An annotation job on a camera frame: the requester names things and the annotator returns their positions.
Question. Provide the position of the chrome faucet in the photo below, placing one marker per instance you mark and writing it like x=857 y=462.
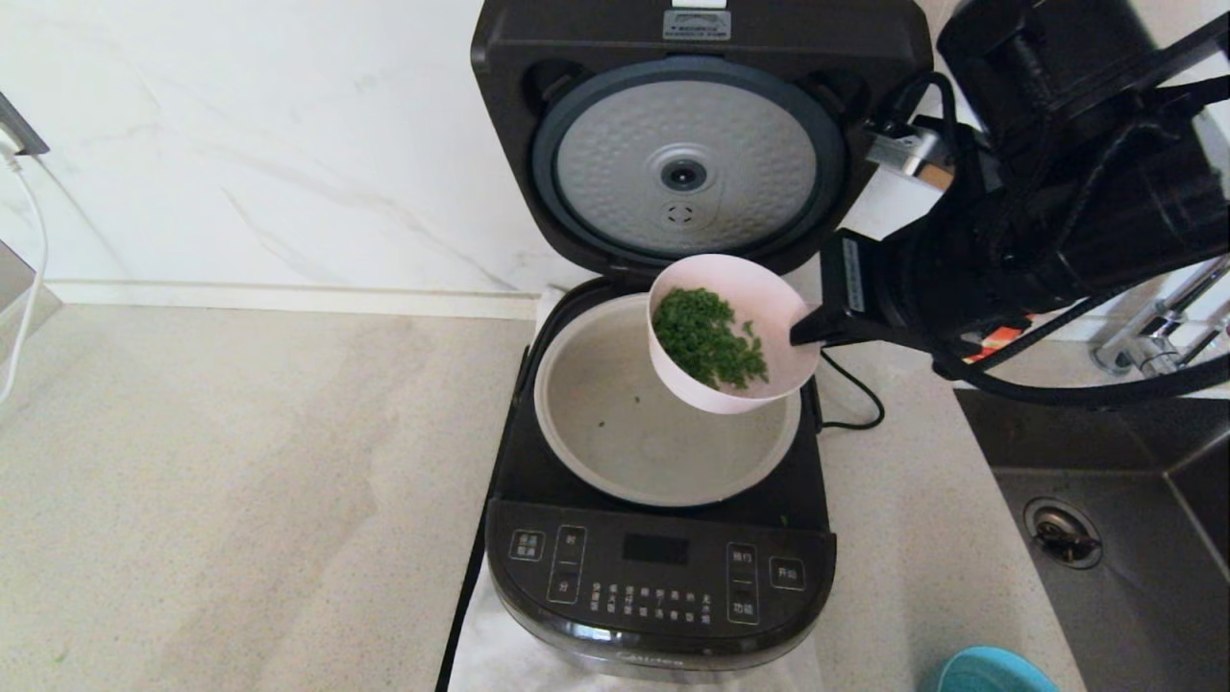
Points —
x=1153 y=356

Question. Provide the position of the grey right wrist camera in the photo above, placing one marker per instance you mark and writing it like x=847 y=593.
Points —
x=913 y=154

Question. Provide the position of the pink bowl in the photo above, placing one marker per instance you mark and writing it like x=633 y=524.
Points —
x=750 y=279

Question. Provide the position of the stainless steel sink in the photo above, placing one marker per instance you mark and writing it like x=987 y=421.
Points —
x=1153 y=615

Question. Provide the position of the dark grey rice cooker lid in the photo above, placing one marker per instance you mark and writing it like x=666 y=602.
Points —
x=687 y=173

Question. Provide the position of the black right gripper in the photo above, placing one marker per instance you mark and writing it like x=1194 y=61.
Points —
x=879 y=288

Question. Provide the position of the beige inner pot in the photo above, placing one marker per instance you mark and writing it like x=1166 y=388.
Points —
x=615 y=432

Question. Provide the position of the dark wall socket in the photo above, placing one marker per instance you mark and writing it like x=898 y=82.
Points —
x=21 y=130

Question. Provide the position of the blue bowl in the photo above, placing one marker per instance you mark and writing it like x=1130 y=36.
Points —
x=990 y=673

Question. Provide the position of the grey flat panel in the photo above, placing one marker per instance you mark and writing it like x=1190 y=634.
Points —
x=19 y=298

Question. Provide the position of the metal sink drain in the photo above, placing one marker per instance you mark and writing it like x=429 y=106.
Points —
x=1062 y=533

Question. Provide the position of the yellow orange detergent bottle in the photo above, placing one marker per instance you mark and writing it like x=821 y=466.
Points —
x=1004 y=344

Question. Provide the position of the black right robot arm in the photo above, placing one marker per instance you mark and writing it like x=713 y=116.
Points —
x=1086 y=183

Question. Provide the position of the dark grey rice cooker body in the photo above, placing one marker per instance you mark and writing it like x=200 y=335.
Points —
x=663 y=567

